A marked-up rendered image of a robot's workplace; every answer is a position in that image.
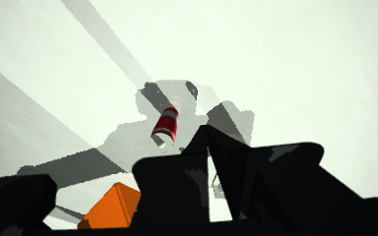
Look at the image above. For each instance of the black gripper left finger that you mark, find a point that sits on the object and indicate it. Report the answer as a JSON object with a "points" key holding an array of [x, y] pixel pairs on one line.
{"points": [[188, 167]]}

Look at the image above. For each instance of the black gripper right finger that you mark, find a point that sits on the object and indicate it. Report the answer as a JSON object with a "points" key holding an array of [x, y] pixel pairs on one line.
{"points": [[236, 163]]}

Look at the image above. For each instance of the red and grey battery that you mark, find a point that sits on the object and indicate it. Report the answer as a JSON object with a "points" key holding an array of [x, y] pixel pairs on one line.
{"points": [[164, 132]]}

